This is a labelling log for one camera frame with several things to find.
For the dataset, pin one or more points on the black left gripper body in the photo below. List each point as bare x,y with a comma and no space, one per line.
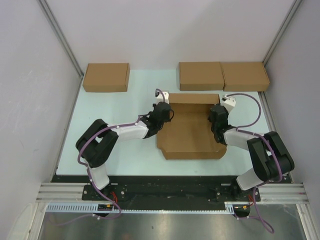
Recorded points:
166,119

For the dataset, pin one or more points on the aluminium corner post right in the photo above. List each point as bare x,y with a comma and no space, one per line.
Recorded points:
295,6

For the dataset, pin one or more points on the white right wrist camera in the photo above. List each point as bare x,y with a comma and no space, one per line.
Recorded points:
229,102

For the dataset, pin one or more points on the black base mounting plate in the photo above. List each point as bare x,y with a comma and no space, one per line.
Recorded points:
144,202

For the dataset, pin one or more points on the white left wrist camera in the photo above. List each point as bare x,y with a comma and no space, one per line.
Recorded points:
161,96

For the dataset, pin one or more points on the aluminium corner post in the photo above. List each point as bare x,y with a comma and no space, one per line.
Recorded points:
56,28
295,6

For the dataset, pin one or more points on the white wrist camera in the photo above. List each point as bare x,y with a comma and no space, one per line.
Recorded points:
161,96
229,102

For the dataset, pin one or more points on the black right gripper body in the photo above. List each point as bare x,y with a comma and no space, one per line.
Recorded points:
213,127

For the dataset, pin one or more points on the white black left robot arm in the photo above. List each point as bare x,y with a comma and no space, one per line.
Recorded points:
97,142

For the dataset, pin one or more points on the cardboard box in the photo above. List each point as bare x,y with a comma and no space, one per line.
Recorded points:
200,76
106,78
244,77
188,135

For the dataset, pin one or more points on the aluminium corner post left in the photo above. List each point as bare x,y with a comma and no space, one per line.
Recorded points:
56,28

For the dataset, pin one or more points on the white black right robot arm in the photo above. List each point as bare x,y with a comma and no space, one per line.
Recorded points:
269,156

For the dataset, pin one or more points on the white slotted cable duct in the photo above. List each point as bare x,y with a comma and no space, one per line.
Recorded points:
104,208

